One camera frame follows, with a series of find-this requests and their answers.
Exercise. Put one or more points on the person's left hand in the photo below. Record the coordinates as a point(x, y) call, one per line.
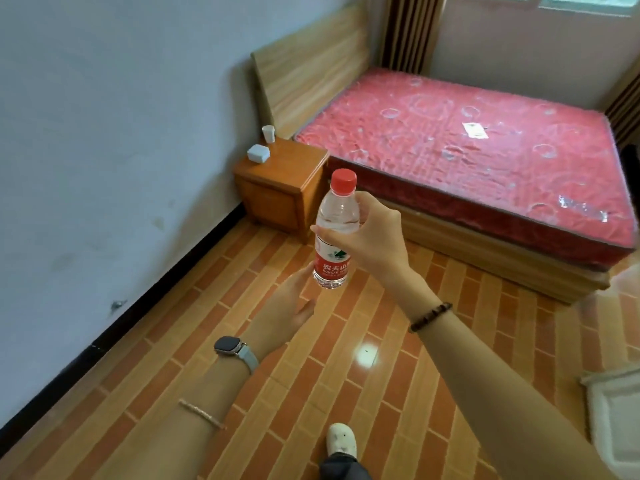
point(280, 314)

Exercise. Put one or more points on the dark trouser leg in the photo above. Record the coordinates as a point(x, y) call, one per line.
point(345, 468)

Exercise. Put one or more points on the white shoe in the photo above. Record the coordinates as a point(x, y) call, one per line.
point(342, 439)

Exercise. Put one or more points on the small white box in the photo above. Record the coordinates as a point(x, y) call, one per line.
point(258, 153)

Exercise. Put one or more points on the wooden bed frame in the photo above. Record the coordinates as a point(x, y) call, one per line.
point(310, 69)

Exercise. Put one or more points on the person's right hand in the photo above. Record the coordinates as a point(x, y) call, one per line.
point(380, 244)

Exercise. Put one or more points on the white cup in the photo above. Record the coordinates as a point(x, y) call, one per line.
point(268, 134)

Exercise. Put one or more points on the person's right thumb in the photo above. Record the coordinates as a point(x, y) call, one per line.
point(332, 235)

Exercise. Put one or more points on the window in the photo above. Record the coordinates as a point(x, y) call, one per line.
point(575, 2)

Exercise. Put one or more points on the clear red-capped water bottle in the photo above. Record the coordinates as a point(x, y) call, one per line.
point(336, 219)

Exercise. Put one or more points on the person's right forearm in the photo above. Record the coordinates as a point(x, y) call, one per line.
point(480, 379)

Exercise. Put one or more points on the red patterned mattress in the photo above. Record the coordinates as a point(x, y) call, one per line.
point(475, 159)

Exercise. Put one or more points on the person's left thumb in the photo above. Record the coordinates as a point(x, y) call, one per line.
point(305, 312)

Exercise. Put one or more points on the brown striped curtain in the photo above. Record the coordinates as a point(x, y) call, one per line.
point(625, 109)
point(410, 32)

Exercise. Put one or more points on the person's left forearm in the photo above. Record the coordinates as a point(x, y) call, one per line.
point(185, 424)

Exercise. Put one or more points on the wooden nightstand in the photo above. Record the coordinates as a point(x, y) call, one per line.
point(277, 189)

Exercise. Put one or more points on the white furniture piece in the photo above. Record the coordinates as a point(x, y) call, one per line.
point(615, 414)

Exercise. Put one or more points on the white mattress label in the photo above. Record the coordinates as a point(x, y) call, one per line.
point(474, 130)

